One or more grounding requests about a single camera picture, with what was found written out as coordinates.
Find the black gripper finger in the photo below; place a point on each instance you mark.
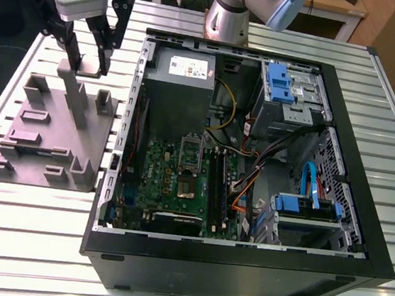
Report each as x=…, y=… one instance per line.
x=122, y=21
x=45, y=12

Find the silver hard disk bay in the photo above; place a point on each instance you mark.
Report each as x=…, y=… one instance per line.
x=270, y=231

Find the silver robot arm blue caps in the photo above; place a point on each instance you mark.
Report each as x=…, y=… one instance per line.
x=226, y=19

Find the black PC case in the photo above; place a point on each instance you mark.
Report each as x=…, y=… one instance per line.
x=204, y=277

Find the black graphics card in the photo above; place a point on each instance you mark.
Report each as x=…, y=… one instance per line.
x=175, y=220

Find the silver drive cage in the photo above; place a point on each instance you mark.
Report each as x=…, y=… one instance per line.
x=294, y=116

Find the small blue drive bracket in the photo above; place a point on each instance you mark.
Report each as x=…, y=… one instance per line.
x=282, y=95

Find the grey plastic parts rack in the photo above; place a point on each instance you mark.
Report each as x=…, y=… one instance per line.
x=26, y=175

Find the grey power supply unit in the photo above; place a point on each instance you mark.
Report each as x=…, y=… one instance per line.
x=174, y=99

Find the blue VGA port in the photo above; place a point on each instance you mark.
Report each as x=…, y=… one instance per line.
x=110, y=215

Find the hard disk blue carrier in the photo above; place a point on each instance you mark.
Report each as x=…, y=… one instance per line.
x=291, y=203

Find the green motherboard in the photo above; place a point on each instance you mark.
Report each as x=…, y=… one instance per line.
x=159, y=158

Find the black table corner cap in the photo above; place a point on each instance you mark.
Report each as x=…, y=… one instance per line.
x=372, y=51

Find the blue board connector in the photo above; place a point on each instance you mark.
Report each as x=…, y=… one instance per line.
x=130, y=197

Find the black RAM slot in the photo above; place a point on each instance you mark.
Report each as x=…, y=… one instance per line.
x=215, y=189
x=212, y=189
x=225, y=190
x=221, y=190

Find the RAM stick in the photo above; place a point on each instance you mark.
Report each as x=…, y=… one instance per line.
x=36, y=153

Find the large blue drive bracket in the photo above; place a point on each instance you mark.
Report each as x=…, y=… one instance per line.
x=279, y=75

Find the wooden desk white frame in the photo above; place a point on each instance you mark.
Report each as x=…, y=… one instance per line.
x=341, y=9

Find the CPU socket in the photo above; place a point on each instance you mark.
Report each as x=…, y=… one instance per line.
x=187, y=189

